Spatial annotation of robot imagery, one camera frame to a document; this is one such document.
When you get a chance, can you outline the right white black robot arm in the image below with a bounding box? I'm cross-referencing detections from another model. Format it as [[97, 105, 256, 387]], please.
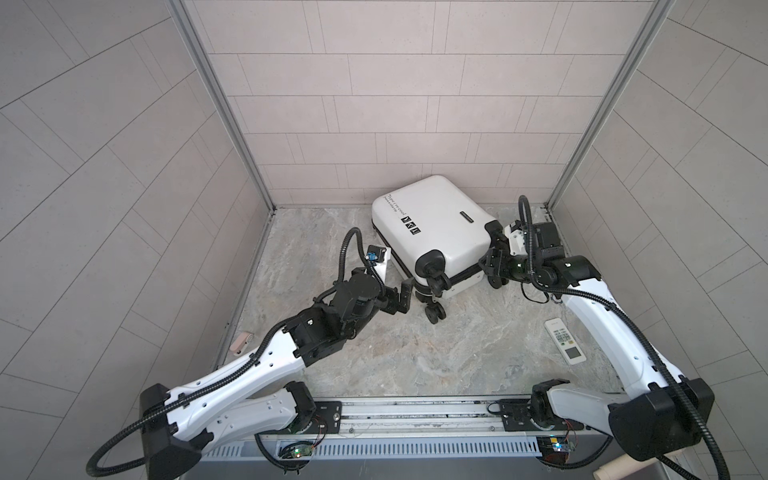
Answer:
[[479, 221, 725, 468]]

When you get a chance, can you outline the left black cable conduit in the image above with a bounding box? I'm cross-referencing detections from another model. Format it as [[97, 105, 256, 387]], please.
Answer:
[[85, 226, 385, 478]]

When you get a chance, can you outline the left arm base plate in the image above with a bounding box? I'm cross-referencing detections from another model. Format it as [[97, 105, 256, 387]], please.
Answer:
[[282, 401, 343, 434]]

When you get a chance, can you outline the black cable conduit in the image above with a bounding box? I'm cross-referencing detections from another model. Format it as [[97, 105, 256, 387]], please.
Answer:
[[517, 194, 732, 480], [85, 226, 385, 478]]

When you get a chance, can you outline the white remote control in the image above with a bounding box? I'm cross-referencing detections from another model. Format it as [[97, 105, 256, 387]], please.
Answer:
[[544, 318, 586, 365]]

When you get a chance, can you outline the black white suitcase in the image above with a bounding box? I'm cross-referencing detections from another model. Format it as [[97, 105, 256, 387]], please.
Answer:
[[372, 175, 496, 324]]

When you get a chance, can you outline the right black cable conduit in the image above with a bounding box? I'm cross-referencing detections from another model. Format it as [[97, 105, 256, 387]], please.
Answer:
[[517, 194, 732, 480]]

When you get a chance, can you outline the circuit board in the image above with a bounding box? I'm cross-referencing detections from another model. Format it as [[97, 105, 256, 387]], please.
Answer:
[[536, 436, 575, 465], [279, 441, 315, 460]]

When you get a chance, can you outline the aluminium mounting rail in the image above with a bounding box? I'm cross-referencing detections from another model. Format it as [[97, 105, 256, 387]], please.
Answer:
[[167, 392, 667, 442]]

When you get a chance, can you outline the right circuit board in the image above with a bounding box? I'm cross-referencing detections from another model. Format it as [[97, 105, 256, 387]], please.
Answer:
[[536, 436, 575, 465]]

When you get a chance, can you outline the left circuit board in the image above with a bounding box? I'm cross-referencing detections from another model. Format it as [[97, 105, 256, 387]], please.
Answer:
[[279, 441, 315, 460]]

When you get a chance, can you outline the pink small device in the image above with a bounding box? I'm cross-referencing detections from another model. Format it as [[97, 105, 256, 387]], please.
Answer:
[[229, 331, 253, 356]]

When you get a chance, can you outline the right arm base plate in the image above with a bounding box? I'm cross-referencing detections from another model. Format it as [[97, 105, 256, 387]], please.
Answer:
[[488, 398, 585, 432]]

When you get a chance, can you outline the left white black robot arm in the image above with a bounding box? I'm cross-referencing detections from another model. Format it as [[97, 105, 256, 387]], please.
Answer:
[[139, 268, 413, 479]]

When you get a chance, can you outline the beige wooden handle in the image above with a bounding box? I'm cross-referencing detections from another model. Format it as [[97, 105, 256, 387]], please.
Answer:
[[593, 454, 656, 480]]

